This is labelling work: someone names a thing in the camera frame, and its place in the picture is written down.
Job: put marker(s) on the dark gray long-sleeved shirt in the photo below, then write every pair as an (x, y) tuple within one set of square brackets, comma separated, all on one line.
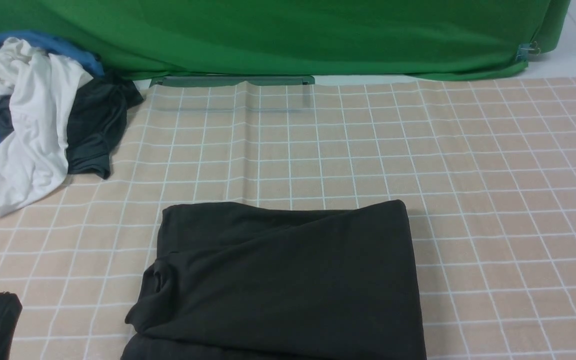
[(232, 281)]

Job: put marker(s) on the dark teal crumpled shirt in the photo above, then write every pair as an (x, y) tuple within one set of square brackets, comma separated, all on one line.
[(96, 125)]

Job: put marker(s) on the white crumpled shirt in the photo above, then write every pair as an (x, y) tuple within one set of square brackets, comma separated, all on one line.
[(42, 88)]

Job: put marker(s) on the green backdrop cloth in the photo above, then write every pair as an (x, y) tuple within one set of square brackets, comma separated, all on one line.
[(440, 40)]

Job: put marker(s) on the beige checkered tablecloth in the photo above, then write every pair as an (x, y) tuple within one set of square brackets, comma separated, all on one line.
[(487, 171)]

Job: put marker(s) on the blue binder clip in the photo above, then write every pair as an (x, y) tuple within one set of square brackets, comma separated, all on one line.
[(527, 51)]

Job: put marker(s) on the blue crumpled garment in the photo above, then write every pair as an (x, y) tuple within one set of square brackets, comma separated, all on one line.
[(53, 44)]

